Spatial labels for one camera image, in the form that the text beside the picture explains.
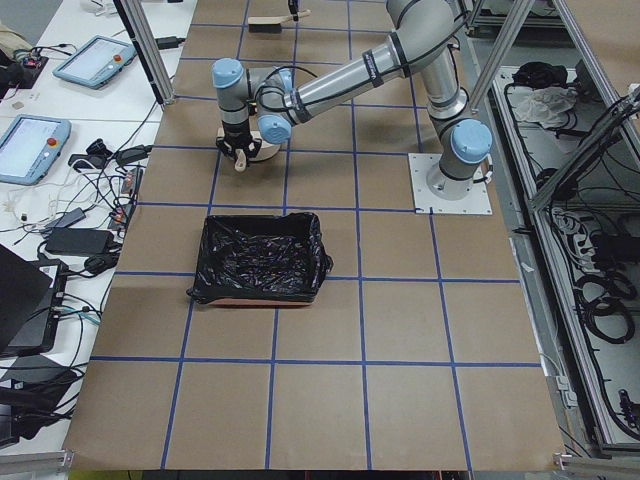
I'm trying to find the beige hand brush black bristles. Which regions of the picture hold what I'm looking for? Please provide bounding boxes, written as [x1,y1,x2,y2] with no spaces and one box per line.
[248,12,303,33]

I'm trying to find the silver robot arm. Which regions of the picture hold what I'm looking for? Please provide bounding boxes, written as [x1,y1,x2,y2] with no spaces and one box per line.
[212,1,493,199]

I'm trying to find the lower teach pendant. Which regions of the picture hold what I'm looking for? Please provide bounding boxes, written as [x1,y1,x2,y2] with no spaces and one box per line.
[1,114,71,186]

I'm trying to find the bin with black bag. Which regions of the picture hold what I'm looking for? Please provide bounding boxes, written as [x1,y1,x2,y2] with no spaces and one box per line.
[187,212,333,306]

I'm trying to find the black power adapter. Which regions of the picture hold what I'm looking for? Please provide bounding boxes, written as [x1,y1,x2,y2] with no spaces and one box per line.
[45,228,113,256]

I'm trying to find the beige plastic dustpan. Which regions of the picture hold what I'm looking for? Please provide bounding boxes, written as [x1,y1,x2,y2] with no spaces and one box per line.
[216,127,281,172]

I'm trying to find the teach pendant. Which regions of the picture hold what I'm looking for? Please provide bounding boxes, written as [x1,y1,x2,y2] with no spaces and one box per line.
[1,114,71,186]
[53,36,137,89]

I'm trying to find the white crumpled cloth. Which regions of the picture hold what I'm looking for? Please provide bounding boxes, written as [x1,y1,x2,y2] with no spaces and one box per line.
[514,86,577,129]

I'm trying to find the black laptop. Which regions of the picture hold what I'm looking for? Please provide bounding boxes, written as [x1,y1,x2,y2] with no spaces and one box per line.
[1,247,69,358]

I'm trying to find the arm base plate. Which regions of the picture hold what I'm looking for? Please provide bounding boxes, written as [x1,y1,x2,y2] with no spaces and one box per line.
[408,153,493,216]

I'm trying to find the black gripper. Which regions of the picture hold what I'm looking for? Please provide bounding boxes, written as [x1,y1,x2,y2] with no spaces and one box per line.
[216,122,262,165]

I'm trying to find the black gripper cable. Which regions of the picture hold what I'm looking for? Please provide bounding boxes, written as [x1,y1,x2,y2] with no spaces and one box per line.
[247,64,321,114]

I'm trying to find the aluminium frame post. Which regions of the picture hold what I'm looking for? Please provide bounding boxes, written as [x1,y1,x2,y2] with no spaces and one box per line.
[113,0,175,106]

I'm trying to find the upper teach pendant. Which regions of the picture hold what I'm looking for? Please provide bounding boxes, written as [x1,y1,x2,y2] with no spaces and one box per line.
[53,36,137,89]

